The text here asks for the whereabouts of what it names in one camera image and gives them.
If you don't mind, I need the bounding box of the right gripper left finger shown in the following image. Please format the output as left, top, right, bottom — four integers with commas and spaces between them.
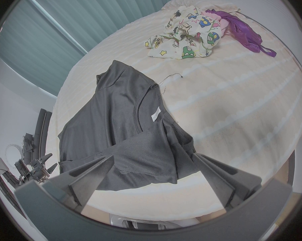
44, 155, 114, 206

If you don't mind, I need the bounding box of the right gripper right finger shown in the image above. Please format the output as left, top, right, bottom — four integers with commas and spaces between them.
192, 153, 262, 208

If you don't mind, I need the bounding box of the black T-shirt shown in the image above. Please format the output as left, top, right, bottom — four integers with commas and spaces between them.
58, 60, 194, 191

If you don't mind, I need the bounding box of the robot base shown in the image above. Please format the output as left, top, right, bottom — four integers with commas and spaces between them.
110, 214, 199, 231

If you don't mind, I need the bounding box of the bed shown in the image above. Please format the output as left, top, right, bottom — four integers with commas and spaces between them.
51, 0, 302, 221

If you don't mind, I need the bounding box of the round white mirror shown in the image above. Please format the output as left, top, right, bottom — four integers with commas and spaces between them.
6, 145, 23, 163

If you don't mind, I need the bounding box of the blue-green curtain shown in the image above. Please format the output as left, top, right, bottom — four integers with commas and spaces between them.
0, 0, 89, 97
28, 0, 184, 52

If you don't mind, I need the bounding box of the white printed pyjama top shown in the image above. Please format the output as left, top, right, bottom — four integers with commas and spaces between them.
144, 5, 221, 60

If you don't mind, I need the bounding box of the purple satin garment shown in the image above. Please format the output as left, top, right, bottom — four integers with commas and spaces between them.
206, 9, 277, 58

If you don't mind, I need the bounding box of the pink garment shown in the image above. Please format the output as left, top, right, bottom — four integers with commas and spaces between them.
201, 10, 232, 38

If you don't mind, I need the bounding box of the cream pillow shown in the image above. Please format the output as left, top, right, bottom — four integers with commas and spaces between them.
162, 0, 242, 14

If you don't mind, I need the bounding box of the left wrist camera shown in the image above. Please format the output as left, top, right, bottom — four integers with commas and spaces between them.
14, 161, 27, 173

